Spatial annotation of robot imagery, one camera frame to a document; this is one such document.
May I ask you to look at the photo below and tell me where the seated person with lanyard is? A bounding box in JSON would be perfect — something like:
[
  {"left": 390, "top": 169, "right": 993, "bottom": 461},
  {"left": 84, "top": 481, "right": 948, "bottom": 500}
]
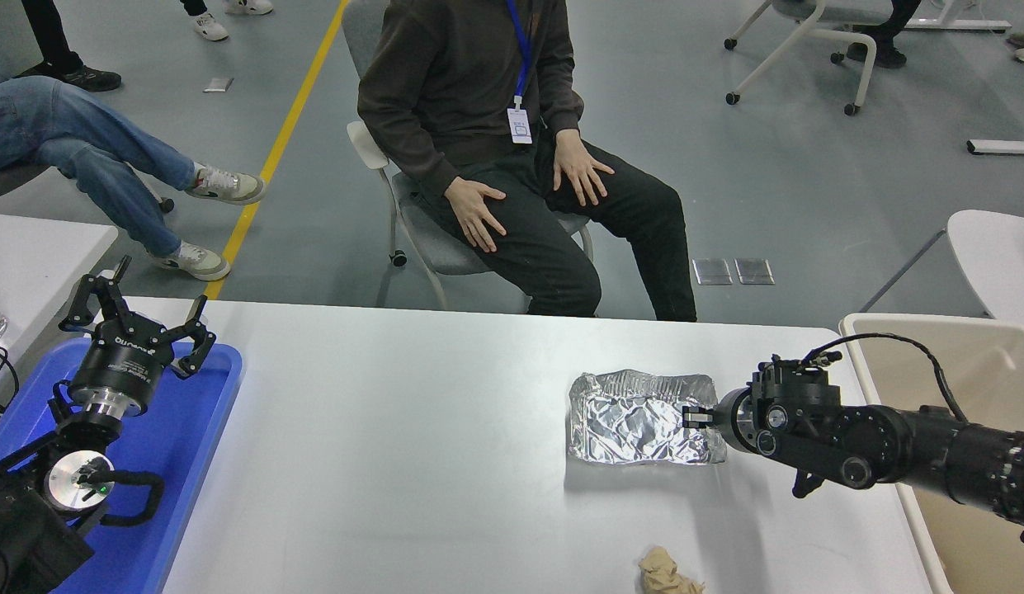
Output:
[{"left": 356, "top": 0, "right": 699, "bottom": 323}]

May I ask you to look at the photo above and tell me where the white side table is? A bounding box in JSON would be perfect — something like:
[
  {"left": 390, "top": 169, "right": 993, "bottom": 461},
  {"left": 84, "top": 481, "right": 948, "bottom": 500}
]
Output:
[{"left": 0, "top": 213, "right": 119, "bottom": 389}]

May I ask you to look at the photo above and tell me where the foil tray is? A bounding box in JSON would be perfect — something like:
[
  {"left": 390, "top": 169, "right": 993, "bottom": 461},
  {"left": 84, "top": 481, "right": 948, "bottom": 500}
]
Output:
[{"left": 568, "top": 370, "right": 729, "bottom": 468}]

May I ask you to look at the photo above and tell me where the person's right hand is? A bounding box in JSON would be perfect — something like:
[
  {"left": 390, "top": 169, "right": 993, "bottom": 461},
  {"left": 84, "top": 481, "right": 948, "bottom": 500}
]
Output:
[{"left": 444, "top": 177, "right": 507, "bottom": 252}]

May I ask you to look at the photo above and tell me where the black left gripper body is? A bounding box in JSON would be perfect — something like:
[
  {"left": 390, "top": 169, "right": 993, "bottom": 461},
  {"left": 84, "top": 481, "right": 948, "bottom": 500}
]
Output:
[{"left": 68, "top": 313, "right": 176, "bottom": 407}]

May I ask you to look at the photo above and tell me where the white rolling office chair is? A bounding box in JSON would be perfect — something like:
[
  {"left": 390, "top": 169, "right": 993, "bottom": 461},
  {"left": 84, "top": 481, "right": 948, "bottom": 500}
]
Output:
[{"left": 724, "top": 0, "right": 884, "bottom": 116}]

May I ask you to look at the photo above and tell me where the person's left hand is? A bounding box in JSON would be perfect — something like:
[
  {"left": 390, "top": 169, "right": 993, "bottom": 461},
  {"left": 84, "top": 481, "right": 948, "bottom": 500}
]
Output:
[{"left": 553, "top": 129, "right": 616, "bottom": 207}]

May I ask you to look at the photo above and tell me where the white desk foot bar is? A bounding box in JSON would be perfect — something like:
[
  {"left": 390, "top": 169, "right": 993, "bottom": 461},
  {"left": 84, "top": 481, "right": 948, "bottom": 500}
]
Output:
[{"left": 906, "top": 16, "right": 1012, "bottom": 32}]

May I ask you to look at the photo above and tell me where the grey laptop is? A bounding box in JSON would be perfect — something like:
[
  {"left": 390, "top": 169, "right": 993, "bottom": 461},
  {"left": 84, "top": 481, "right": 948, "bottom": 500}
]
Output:
[{"left": 0, "top": 0, "right": 46, "bottom": 93}]

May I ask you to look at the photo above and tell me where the person in black trousers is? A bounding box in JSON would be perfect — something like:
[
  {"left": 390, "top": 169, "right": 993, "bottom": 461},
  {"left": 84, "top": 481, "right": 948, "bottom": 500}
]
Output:
[{"left": 18, "top": 0, "right": 123, "bottom": 93}]

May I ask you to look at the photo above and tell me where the tan paper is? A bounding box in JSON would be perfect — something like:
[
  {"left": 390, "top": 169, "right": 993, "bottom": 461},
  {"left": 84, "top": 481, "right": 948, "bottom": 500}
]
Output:
[{"left": 638, "top": 546, "right": 706, "bottom": 594}]

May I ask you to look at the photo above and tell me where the blue plastic tray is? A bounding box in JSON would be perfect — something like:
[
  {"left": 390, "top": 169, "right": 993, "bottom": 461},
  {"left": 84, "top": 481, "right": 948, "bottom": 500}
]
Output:
[{"left": 0, "top": 338, "right": 244, "bottom": 594}]

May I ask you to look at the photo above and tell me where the large pale bin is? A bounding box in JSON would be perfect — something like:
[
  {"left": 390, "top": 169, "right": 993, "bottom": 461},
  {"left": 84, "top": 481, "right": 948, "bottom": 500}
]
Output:
[{"left": 839, "top": 312, "right": 1024, "bottom": 594}]

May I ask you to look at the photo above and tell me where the grey chair with metal legs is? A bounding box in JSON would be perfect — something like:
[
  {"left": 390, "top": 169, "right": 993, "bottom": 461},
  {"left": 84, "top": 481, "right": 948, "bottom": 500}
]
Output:
[{"left": 342, "top": 0, "right": 597, "bottom": 313}]

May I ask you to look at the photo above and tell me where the person in dark shoes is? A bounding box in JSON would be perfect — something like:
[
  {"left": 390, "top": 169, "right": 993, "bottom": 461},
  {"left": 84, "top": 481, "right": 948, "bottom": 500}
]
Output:
[{"left": 846, "top": 0, "right": 923, "bottom": 69}]

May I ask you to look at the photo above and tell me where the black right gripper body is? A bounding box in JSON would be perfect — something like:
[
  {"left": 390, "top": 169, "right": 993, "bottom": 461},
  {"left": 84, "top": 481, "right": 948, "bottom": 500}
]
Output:
[{"left": 714, "top": 386, "right": 757, "bottom": 455}]

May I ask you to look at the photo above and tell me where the blue lanyard with badge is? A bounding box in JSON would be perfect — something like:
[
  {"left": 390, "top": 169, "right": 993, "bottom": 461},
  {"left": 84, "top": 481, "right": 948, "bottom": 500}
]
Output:
[{"left": 505, "top": 0, "right": 536, "bottom": 145}]

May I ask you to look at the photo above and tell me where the seated person in jeans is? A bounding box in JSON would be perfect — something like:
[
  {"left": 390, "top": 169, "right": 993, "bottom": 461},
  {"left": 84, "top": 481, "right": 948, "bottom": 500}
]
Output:
[{"left": 0, "top": 73, "right": 267, "bottom": 283}]

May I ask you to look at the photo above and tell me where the person in white shoes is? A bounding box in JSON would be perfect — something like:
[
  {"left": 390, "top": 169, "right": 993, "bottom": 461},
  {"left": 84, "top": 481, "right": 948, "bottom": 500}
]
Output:
[{"left": 180, "top": 0, "right": 275, "bottom": 42}]

